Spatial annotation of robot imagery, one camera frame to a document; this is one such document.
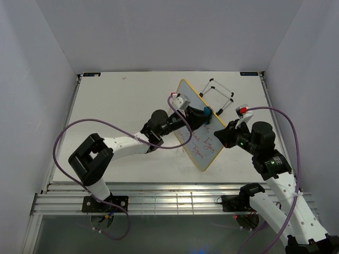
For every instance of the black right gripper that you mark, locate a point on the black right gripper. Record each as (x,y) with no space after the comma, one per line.
(225,135)

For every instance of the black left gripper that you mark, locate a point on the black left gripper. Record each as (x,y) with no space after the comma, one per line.
(194,117)

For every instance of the blue bone shaped eraser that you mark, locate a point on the blue bone shaped eraser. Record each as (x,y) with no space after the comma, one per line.
(208,113)

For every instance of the yellow framed whiteboard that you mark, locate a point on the yellow framed whiteboard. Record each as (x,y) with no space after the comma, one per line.
(203,147)

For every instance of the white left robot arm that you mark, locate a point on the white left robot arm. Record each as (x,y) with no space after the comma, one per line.
(91,159)

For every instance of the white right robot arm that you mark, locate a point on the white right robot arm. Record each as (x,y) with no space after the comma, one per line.
(294,222)

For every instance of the black XDOF label right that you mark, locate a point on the black XDOF label right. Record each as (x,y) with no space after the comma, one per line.
(249,73)

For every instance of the black xdof label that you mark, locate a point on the black xdof label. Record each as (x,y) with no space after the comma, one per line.
(91,74)
(249,73)

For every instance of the black XDOF label left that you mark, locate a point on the black XDOF label left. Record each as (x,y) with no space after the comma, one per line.
(91,74)

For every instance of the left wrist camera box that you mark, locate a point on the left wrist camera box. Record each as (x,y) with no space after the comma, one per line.
(180,101)

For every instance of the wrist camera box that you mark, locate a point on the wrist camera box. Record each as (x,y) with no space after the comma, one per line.
(244,115)
(180,101)

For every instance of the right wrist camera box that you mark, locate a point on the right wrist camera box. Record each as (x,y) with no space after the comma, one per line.
(244,115)

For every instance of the black wire easel stand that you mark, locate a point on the black wire easel stand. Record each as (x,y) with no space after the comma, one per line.
(224,97)

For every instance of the aluminium table frame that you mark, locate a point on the aluminium table frame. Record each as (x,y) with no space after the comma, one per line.
(167,183)

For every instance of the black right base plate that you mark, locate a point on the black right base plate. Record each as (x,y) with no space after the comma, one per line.
(235,203)

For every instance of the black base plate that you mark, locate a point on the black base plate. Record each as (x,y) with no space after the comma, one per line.
(235,203)
(113,204)

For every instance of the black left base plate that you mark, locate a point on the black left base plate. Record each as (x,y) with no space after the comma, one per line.
(113,204)

